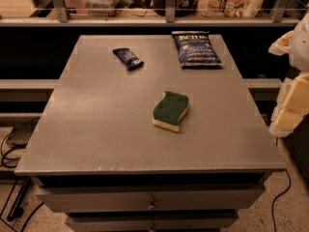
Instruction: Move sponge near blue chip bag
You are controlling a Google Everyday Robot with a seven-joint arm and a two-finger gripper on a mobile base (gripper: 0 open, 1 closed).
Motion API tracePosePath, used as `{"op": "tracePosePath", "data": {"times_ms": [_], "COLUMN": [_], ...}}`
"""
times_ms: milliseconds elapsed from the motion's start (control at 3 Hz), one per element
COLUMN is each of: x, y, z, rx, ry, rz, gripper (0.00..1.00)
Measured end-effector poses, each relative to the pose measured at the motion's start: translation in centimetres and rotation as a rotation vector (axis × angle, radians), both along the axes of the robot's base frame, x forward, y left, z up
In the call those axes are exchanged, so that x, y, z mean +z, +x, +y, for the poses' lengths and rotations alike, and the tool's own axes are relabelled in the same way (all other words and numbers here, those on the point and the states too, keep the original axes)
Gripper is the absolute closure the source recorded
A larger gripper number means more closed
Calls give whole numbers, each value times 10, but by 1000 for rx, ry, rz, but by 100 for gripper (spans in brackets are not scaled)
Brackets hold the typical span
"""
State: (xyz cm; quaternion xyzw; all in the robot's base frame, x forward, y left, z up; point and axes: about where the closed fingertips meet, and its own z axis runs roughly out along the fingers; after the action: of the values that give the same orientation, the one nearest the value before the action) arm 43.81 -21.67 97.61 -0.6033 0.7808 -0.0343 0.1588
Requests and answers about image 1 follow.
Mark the black cables left floor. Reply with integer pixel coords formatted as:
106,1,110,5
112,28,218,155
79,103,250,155
0,118,44,232

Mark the colourful snack bag on shelf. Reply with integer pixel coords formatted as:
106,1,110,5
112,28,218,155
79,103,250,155
202,0,264,18

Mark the grey drawer cabinet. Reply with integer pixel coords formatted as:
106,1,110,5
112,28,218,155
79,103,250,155
15,35,286,232

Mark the grey shelf rail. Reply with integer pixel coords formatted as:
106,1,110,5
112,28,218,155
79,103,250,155
0,0,308,27

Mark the blue chip bag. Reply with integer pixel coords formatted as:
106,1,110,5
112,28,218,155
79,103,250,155
172,31,222,68

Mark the dark blue snack bar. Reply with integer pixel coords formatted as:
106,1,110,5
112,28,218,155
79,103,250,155
113,47,144,71

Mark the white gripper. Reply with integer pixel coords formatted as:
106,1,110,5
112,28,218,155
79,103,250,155
268,14,309,137

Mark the green and yellow sponge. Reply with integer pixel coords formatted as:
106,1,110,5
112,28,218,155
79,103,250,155
153,91,189,132

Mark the black cable right floor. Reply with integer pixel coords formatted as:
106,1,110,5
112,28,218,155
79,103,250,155
270,169,292,232

